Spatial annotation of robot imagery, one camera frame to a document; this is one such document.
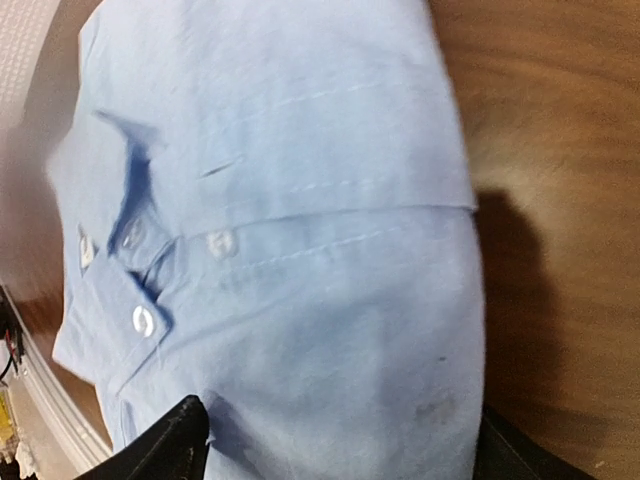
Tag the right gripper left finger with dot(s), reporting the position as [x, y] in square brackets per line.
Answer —
[175, 447]

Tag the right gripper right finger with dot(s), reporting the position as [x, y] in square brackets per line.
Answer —
[506, 453]

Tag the light blue long sleeve shirt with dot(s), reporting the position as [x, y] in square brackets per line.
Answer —
[267, 204]

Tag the front aluminium rail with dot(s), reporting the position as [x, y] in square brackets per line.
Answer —
[80, 442]

